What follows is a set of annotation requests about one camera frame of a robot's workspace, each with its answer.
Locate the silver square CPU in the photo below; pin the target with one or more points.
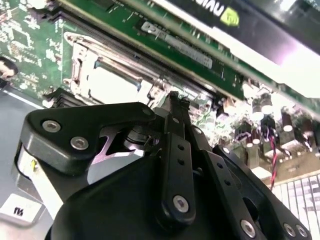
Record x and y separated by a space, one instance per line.
112 87

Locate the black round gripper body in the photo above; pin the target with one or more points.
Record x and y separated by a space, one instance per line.
112 212

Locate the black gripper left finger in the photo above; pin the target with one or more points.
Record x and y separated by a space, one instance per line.
62 130

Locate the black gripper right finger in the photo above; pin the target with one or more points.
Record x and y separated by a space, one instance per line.
225 175

